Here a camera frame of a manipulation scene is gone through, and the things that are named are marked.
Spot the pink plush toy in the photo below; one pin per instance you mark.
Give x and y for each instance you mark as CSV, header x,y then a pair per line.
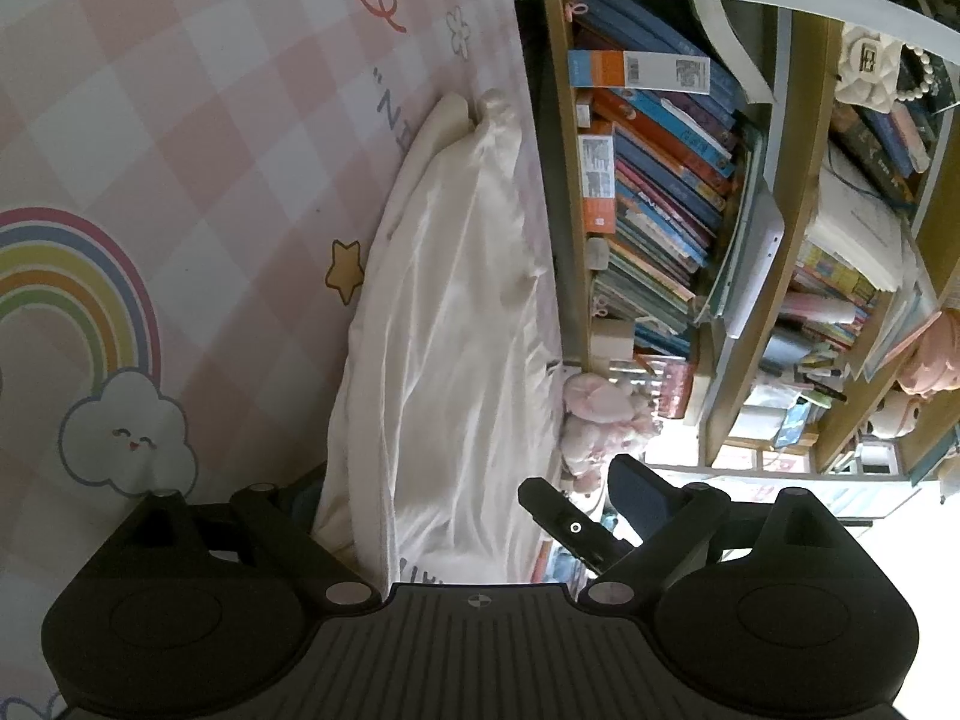
x,y
600,401

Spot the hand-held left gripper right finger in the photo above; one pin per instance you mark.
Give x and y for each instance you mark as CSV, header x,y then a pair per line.
x,y
637,495

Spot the white tablet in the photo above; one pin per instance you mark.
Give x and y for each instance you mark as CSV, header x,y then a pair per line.
x,y
757,240

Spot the orange white flat box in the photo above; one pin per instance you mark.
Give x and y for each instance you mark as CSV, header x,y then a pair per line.
x,y
598,187

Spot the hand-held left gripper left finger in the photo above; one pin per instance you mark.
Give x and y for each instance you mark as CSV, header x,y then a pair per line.
x,y
304,506

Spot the wooden bookshelf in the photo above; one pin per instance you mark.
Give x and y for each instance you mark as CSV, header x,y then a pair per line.
x,y
561,277

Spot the stack of white papers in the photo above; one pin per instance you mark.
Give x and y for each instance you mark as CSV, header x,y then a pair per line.
x,y
855,232

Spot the row of colourful books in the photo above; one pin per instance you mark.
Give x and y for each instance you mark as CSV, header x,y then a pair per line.
x,y
660,187

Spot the white jewellery box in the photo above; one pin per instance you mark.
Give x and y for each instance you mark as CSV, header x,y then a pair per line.
x,y
862,82

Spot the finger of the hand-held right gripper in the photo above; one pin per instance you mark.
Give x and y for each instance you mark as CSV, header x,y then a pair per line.
x,y
562,521

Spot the tall orange white box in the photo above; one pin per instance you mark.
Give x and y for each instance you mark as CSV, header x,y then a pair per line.
x,y
600,69

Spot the pink piggy bank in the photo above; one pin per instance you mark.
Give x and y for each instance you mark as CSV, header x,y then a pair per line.
x,y
937,356

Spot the cream white garment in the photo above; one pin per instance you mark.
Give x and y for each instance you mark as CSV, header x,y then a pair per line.
x,y
442,315

